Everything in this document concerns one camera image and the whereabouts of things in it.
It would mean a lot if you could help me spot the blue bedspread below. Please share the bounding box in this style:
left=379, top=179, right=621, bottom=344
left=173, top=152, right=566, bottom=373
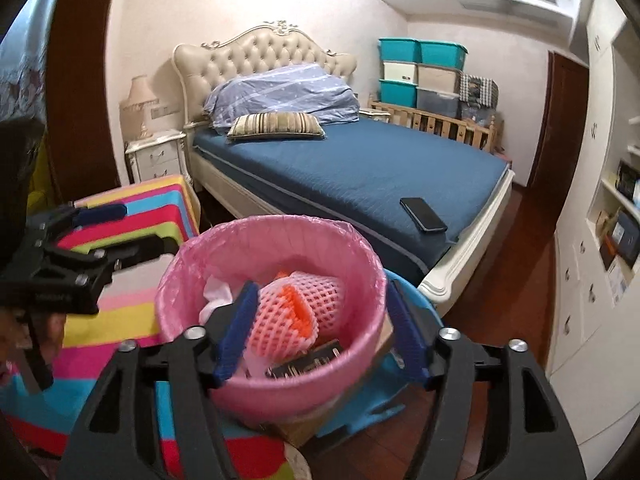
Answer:
left=192, top=117, right=511, bottom=273

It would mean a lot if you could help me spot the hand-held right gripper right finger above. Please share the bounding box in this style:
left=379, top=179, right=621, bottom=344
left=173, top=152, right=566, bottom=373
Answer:
left=385, top=272, right=586, bottom=480

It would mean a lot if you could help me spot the embroidered lace curtain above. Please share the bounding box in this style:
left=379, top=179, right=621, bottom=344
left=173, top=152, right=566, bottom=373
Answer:
left=0, top=10, right=51, bottom=126

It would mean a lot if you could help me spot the brown wooden wardrobe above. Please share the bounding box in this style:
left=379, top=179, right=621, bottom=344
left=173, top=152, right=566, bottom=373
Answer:
left=45, top=0, right=123, bottom=206

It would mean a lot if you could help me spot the pink and orange foam net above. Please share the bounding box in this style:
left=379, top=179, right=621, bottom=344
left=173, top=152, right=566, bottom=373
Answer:
left=245, top=270, right=347, bottom=361

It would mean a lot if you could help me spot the white nightstand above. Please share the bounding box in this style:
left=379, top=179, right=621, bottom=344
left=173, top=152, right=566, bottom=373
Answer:
left=124, top=129, right=188, bottom=185

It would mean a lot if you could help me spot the beige table lamp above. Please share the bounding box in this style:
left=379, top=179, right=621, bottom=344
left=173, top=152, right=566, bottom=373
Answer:
left=119, top=75, right=157, bottom=138

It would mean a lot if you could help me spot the dark blue box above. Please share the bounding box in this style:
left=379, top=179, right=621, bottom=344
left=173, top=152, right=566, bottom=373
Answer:
left=612, top=210, right=640, bottom=266

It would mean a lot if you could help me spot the person's left hand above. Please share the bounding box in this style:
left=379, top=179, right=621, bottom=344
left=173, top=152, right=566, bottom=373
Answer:
left=0, top=307, right=67, bottom=386

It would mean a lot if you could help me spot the brown wooden door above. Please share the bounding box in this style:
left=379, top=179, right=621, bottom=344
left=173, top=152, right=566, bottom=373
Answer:
left=527, top=50, right=591, bottom=191

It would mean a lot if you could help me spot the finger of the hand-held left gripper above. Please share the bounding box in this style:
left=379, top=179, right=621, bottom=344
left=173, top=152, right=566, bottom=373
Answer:
left=42, top=232, right=180, bottom=291
left=27, top=203, right=128, bottom=248

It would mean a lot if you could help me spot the black smartphone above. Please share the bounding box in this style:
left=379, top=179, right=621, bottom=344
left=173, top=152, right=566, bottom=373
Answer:
left=399, top=197, right=448, bottom=233

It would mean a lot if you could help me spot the white tissue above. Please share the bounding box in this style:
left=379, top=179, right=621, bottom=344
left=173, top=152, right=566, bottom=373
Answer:
left=199, top=275, right=236, bottom=326

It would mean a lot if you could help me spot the pink lined trash bin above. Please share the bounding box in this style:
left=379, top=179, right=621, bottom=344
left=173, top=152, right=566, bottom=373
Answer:
left=154, top=214, right=391, bottom=418

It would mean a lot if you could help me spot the brown cardboard box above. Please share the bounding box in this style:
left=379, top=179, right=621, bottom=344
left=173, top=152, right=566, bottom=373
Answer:
left=270, top=310, right=396, bottom=448

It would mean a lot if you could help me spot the wooden crib rail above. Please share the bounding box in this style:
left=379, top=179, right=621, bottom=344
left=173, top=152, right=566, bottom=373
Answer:
left=369, top=100, right=501, bottom=151

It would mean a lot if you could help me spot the black carton box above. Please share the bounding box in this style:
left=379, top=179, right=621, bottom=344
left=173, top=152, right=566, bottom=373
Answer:
left=265, top=340, right=346, bottom=378

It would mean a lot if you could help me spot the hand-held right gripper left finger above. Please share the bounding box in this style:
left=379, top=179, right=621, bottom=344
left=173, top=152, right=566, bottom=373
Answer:
left=57, top=280, right=261, bottom=480

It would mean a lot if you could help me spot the blue plastic stool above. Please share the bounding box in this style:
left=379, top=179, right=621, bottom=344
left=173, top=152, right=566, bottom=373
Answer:
left=315, top=267, right=446, bottom=441

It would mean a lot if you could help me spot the black picture frame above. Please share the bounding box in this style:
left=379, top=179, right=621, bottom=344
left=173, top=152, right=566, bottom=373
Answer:
left=616, top=160, right=640, bottom=200

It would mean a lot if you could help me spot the lilac folded duvet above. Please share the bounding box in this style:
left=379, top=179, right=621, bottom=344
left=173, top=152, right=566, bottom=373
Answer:
left=202, top=64, right=361, bottom=136

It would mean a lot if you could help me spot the stack of plastic storage boxes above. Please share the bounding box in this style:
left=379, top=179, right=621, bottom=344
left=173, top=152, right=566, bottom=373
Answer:
left=377, top=36, right=468, bottom=120

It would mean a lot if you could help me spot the black white checkered bag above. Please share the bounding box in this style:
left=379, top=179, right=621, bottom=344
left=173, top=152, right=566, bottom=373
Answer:
left=460, top=74, right=500, bottom=108

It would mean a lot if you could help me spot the white built-in cabinet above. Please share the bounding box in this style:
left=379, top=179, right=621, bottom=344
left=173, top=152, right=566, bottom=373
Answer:
left=542, top=0, right=640, bottom=401

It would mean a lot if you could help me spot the gold striped pillow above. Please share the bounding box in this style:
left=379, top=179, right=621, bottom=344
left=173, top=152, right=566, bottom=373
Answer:
left=227, top=111, right=326, bottom=141

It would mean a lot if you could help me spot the cream tufted bed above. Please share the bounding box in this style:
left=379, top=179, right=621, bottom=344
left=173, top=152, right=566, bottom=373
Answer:
left=172, top=20, right=516, bottom=318

